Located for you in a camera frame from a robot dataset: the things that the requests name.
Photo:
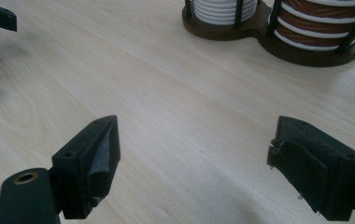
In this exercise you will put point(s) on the dark wooden cup holder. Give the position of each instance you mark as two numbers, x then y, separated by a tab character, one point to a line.
306	57

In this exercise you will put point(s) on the stack of white cups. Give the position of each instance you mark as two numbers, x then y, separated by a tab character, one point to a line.
222	12

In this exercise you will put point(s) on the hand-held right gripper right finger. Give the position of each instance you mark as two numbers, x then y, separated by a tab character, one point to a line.
315	165

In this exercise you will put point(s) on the stack of brown cups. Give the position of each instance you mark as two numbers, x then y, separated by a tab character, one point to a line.
315	23

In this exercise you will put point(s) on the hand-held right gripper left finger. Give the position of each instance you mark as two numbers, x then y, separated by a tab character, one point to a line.
82	168

